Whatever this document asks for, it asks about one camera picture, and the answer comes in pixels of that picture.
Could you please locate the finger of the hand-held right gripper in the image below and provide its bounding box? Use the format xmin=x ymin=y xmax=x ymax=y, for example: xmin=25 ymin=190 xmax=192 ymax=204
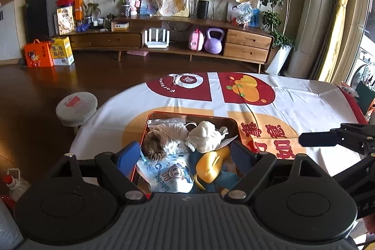
xmin=299 ymin=123 xmax=375 ymax=155

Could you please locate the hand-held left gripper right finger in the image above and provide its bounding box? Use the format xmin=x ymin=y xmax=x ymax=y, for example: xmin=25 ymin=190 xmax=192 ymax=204
xmin=223 ymin=140 xmax=327 ymax=205

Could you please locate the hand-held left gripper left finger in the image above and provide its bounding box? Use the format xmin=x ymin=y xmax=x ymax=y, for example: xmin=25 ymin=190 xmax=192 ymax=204
xmin=47 ymin=141 xmax=147 ymax=204

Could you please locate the white paper leaflet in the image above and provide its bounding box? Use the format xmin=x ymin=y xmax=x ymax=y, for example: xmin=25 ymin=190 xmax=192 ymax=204
xmin=224 ymin=133 xmax=239 ymax=149

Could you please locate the brown scrunchie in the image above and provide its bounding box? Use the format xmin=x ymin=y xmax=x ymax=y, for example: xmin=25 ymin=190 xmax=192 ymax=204
xmin=143 ymin=130 xmax=168 ymax=160

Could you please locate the yellow rubber toy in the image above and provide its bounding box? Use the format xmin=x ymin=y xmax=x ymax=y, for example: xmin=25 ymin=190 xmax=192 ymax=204
xmin=193 ymin=147 xmax=231 ymax=191

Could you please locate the white gauze cloth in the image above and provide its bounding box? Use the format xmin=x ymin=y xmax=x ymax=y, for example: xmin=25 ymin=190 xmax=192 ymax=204
xmin=185 ymin=120 xmax=229 ymax=153

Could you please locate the printed blue face mask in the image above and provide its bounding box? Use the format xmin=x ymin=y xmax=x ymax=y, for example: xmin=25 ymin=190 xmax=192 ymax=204
xmin=135 ymin=152 xmax=195 ymax=193

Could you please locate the white knitted cloth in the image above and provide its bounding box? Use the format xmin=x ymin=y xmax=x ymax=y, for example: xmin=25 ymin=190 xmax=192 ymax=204
xmin=151 ymin=122 xmax=189 ymax=153

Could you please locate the clear plastic bag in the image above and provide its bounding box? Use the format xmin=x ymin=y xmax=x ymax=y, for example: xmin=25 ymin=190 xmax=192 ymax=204
xmin=146 ymin=118 xmax=186 ymax=130

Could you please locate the red tin box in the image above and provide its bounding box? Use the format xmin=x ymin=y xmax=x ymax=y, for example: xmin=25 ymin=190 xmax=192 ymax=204
xmin=130 ymin=111 xmax=244 ymax=195

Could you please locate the green pen container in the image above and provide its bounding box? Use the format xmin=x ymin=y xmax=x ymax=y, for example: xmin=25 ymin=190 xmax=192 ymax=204
xmin=356 ymin=82 xmax=375 ymax=116

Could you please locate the grey round stool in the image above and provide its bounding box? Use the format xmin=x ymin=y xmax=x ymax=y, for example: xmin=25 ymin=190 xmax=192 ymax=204
xmin=56 ymin=92 xmax=98 ymax=135

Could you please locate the white planter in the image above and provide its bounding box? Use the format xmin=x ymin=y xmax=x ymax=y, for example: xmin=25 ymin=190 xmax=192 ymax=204
xmin=265 ymin=45 xmax=293 ymax=76

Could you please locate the wooden TV stand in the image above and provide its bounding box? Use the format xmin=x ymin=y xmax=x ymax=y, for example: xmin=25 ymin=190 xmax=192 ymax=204
xmin=53 ymin=16 xmax=274 ymax=73

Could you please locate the plastic bottle with red cap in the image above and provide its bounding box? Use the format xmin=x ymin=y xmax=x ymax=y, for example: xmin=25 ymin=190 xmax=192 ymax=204
xmin=3 ymin=168 xmax=32 ymax=202

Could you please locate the purple kettlebell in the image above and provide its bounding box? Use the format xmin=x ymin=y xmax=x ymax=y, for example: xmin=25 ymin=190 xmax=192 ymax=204
xmin=204 ymin=28 xmax=225 ymax=54

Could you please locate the white standing air conditioner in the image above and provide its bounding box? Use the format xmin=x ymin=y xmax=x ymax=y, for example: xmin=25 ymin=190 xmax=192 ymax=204
xmin=285 ymin=0 xmax=334 ymax=78

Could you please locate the white router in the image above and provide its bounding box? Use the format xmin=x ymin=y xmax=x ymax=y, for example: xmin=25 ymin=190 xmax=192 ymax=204
xmin=143 ymin=28 xmax=170 ymax=48

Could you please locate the yellow curtain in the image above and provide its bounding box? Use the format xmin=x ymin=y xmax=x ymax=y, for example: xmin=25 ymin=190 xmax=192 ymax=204
xmin=311 ymin=0 xmax=367 ymax=83

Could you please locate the pink toy case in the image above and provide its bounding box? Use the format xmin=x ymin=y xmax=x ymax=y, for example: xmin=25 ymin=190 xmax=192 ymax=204
xmin=188 ymin=28 xmax=205 ymax=51

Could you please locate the yellow milk carton box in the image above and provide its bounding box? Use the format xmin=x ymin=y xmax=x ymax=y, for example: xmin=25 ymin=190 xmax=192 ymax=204
xmin=50 ymin=36 xmax=75 ymax=66

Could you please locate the small yellow box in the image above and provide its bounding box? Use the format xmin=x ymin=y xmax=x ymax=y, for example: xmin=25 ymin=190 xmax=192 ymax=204
xmin=111 ymin=21 xmax=130 ymax=32

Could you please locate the blue packet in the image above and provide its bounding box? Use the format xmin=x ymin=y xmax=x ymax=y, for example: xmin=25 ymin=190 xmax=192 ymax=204
xmin=249 ymin=8 xmax=261 ymax=28

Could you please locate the orange gift bag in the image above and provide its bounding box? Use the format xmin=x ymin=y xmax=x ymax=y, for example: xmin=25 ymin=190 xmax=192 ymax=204
xmin=24 ymin=39 xmax=55 ymax=67
xmin=73 ymin=0 xmax=84 ymax=20

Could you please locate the plastic bag of snacks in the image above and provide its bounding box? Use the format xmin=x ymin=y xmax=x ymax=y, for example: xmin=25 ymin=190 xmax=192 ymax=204
xmin=231 ymin=1 xmax=254 ymax=26

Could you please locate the white and yellow gift bag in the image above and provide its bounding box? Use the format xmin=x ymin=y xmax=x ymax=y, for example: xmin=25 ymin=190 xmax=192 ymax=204
xmin=56 ymin=6 xmax=75 ymax=35

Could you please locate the black cylinder speaker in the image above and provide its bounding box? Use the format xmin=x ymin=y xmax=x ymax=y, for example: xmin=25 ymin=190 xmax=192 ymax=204
xmin=197 ymin=0 xmax=209 ymax=19

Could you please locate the fan-shaped ornament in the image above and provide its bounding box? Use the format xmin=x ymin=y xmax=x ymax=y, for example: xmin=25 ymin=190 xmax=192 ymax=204
xmin=202 ymin=0 xmax=238 ymax=20

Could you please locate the small potted plant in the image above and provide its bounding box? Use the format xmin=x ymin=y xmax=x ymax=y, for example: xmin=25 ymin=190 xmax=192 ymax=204
xmin=79 ymin=0 xmax=100 ymax=25

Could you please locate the picture book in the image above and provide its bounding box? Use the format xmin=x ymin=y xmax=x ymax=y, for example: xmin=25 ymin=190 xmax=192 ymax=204
xmin=140 ymin=0 xmax=156 ymax=15

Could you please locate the black cabinet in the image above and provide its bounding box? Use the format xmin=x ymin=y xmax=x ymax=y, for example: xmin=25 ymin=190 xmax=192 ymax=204
xmin=25 ymin=0 xmax=65 ymax=44

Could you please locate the thin black cable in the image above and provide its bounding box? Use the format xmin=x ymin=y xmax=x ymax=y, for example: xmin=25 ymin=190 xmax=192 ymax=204
xmin=240 ymin=92 xmax=258 ymax=124

